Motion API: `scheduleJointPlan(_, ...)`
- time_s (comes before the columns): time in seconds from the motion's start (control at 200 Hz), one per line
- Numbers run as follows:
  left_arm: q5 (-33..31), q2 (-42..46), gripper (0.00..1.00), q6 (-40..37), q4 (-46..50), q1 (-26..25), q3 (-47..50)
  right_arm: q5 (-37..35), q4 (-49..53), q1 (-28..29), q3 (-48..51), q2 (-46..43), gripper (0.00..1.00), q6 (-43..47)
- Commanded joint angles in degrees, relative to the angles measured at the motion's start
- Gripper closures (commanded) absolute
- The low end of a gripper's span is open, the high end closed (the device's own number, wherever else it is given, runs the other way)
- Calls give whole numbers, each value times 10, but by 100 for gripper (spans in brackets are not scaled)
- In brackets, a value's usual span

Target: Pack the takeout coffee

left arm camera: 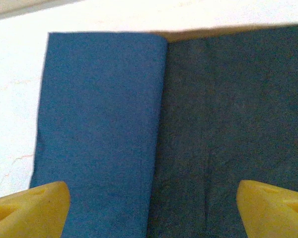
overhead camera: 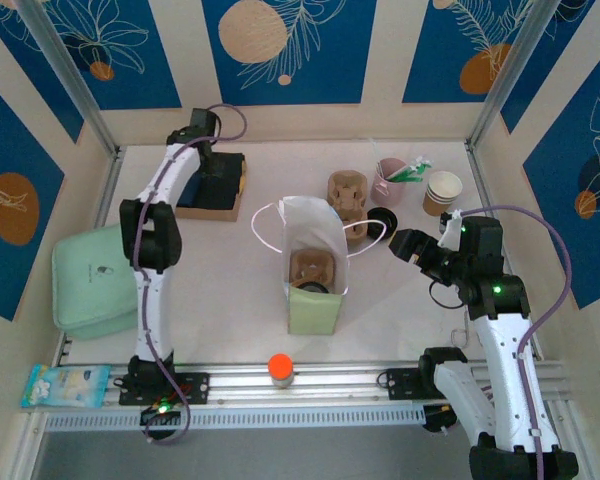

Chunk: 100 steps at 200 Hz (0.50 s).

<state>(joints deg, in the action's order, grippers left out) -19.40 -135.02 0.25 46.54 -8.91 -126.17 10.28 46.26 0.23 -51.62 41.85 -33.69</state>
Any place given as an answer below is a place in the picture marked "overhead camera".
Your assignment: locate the brown pulp cup carrier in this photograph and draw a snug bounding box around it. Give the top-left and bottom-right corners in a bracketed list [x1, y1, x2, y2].
[327, 169, 372, 246]
[289, 248, 337, 291]

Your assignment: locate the white slotted cable duct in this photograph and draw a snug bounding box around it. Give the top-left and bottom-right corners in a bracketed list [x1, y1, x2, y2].
[43, 402, 427, 433]

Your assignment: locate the pink holder cup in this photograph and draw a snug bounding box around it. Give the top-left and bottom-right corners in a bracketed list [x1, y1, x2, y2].
[371, 157, 408, 205]

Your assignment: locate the aluminium table edge rail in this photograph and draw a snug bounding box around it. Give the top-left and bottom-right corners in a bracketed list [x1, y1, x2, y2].
[54, 145, 127, 365]
[465, 142, 546, 362]

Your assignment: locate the green white wrapped straw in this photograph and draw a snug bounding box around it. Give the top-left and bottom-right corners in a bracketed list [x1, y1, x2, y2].
[387, 162, 427, 184]
[404, 153, 435, 174]

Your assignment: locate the mint green zip pouch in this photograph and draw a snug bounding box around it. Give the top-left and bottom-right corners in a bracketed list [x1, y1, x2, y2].
[50, 222, 162, 342]

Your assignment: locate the aluminium frame post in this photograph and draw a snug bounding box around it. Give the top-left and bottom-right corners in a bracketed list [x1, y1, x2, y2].
[467, 0, 566, 149]
[14, 0, 121, 157]

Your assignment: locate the dark blue napkin stack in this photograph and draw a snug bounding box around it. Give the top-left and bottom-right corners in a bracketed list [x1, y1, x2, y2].
[177, 154, 244, 211]

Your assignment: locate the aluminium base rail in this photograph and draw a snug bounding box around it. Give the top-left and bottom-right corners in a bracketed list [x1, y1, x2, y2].
[29, 360, 574, 407]

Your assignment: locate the white green paper bag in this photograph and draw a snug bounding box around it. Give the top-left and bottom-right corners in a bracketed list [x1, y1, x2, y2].
[251, 195, 389, 336]

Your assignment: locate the thin black cable loop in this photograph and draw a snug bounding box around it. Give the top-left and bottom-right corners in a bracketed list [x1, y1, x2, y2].
[428, 279, 466, 311]

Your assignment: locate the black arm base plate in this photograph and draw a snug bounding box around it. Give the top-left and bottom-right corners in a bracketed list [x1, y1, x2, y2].
[118, 371, 212, 407]
[383, 366, 479, 402]

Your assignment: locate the brown paper cup stack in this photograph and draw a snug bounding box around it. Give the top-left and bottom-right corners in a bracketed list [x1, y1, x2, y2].
[421, 170, 464, 217]

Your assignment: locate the light blue snack packet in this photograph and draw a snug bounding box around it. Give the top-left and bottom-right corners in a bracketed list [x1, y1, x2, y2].
[19, 363, 112, 409]

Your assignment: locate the orange capped small bottle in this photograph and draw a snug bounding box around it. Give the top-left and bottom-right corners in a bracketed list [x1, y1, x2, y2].
[267, 352, 296, 390]

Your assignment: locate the brown cardboard napkin tray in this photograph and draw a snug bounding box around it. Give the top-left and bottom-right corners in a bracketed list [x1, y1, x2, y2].
[173, 149, 249, 223]

